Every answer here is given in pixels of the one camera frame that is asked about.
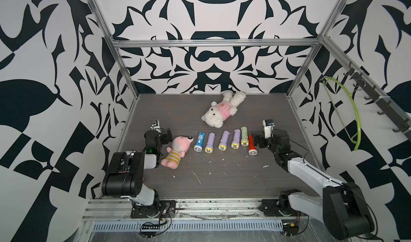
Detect green flashlight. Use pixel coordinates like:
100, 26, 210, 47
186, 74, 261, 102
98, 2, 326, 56
240, 126, 249, 147

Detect purple flashlight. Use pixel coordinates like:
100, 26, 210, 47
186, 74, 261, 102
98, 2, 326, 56
218, 130, 230, 151
231, 129, 241, 150

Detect blue flashlight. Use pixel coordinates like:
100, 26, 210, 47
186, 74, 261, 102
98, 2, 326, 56
193, 132, 206, 152

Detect purple flashlight sideways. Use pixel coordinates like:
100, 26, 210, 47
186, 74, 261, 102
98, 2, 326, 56
204, 132, 216, 154

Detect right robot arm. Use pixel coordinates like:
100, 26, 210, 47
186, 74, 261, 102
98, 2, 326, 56
248, 129, 377, 240

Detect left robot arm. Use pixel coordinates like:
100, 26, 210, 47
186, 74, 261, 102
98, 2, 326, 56
101, 128, 172, 207

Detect pink striped plush pig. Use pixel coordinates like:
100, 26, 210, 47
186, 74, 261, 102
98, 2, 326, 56
160, 136, 194, 169

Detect white teddy bear pink shirt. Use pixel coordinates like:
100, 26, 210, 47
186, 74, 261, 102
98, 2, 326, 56
201, 91, 246, 129

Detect black hook rack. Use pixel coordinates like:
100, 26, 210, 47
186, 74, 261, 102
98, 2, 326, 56
345, 63, 411, 140

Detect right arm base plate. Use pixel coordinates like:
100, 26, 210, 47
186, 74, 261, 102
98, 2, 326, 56
259, 199, 307, 217

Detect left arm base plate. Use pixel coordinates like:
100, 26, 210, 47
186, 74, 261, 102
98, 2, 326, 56
130, 200, 177, 219

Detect black connector right cable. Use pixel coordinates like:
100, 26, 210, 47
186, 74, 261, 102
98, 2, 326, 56
281, 222, 300, 237

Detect black connector cable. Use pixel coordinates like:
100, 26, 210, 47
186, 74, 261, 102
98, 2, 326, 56
281, 222, 300, 237
140, 222, 161, 239

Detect black connector left cable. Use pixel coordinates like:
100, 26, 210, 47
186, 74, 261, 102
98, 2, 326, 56
140, 222, 161, 239

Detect green hoop on wall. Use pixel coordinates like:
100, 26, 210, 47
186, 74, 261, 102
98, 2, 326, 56
320, 76, 362, 151

